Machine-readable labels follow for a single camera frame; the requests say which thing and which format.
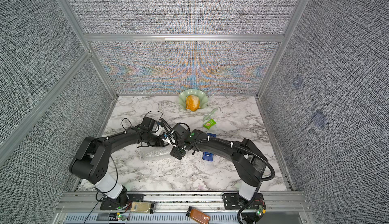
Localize clear bubble wrap sheet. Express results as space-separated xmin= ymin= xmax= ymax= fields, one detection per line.
xmin=139 ymin=146 xmax=174 ymax=161

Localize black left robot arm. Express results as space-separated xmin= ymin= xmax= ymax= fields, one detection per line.
xmin=69 ymin=126 xmax=168 ymax=210

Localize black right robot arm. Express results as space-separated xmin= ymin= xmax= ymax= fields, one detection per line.
xmin=164 ymin=124 xmax=275 ymax=205

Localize blue tape dispenser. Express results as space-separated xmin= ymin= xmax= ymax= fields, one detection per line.
xmin=202 ymin=133 xmax=217 ymax=162

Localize green snack packet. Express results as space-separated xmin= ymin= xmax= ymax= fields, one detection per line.
xmin=203 ymin=119 xmax=216 ymax=129

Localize clear plastic wrapper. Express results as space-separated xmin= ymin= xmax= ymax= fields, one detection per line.
xmin=203 ymin=108 xmax=219 ymax=122

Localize orange bread roll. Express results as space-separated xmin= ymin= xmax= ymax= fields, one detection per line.
xmin=185 ymin=95 xmax=200 ymax=112

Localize green scalloped plate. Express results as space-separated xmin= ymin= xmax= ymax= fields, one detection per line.
xmin=178 ymin=89 xmax=209 ymax=110

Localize beige electronics box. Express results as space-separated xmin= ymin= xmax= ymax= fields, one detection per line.
xmin=130 ymin=202 xmax=155 ymax=214

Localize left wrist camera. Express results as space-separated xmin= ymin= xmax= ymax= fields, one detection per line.
xmin=141 ymin=116 xmax=158 ymax=131

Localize aluminium front rail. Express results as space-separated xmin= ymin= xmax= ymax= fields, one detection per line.
xmin=51 ymin=191 xmax=315 ymax=224

